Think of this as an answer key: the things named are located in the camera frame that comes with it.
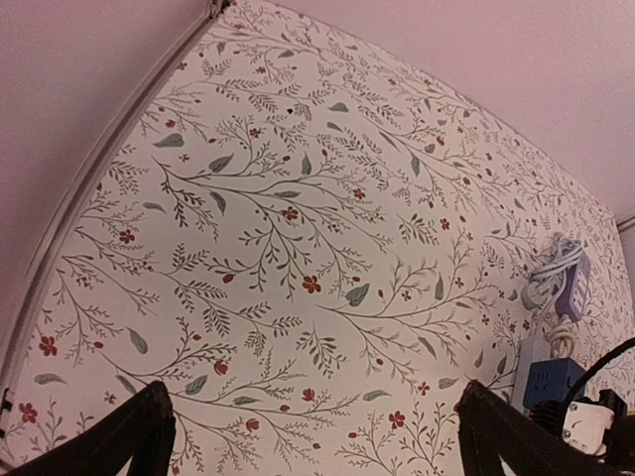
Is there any grey-blue power strip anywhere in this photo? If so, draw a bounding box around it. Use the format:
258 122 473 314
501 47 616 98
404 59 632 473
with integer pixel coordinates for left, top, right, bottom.
510 336 552 413

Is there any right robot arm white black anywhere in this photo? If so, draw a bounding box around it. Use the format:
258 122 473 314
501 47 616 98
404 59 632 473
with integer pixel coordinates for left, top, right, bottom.
523 338 634 475

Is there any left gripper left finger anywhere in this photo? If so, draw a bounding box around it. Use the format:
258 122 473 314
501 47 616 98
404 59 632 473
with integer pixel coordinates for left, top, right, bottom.
8 381 176 476

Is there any blue cube socket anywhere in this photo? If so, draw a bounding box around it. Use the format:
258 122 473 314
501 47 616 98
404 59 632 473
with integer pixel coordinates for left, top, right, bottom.
523 358 585 409

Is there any floral patterned table mat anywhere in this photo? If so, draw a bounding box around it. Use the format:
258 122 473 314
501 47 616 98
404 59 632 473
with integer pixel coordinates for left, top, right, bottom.
1 1 634 475

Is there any white coiled power cable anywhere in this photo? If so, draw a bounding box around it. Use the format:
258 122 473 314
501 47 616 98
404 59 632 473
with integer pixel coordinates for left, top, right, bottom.
545 316 576 358

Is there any right aluminium frame post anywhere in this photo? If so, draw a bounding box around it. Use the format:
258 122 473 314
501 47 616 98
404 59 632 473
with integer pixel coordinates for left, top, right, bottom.
617 214 635 233

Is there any purple power strip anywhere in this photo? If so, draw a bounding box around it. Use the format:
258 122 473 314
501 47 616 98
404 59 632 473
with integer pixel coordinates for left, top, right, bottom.
555 251 591 322

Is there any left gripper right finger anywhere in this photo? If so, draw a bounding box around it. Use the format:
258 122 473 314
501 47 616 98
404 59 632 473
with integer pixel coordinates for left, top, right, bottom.
456 381 634 475

